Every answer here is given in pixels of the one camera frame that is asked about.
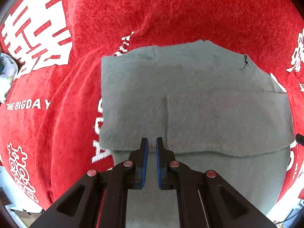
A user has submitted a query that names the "red blanket with white characters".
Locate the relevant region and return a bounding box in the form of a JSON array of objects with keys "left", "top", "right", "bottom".
[{"left": 1, "top": 0, "right": 303, "bottom": 209}]

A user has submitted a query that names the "grey sweater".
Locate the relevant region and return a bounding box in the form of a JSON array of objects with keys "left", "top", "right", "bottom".
[{"left": 99, "top": 40, "right": 294, "bottom": 227}]

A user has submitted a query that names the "white patterned cloth pile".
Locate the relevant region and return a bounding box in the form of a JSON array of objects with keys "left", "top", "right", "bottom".
[{"left": 0, "top": 53, "right": 18, "bottom": 104}]

